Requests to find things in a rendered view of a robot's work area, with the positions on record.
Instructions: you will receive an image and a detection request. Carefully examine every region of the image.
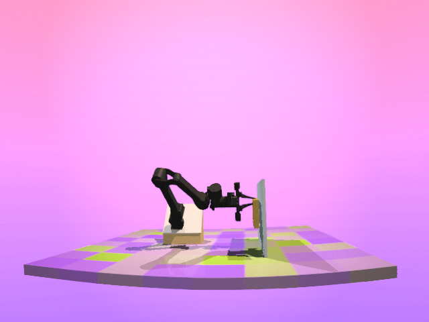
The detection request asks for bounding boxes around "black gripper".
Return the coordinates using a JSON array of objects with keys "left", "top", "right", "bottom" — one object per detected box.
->
[{"left": 223, "top": 182, "right": 255, "bottom": 221}]

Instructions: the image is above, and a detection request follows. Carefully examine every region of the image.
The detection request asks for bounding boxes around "gold picture frame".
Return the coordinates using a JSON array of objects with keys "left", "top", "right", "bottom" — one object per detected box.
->
[{"left": 252, "top": 197, "right": 260, "bottom": 229}]

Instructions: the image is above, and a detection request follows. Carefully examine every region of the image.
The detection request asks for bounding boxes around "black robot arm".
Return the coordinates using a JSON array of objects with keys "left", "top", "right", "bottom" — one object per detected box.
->
[{"left": 151, "top": 168, "right": 238, "bottom": 230}]

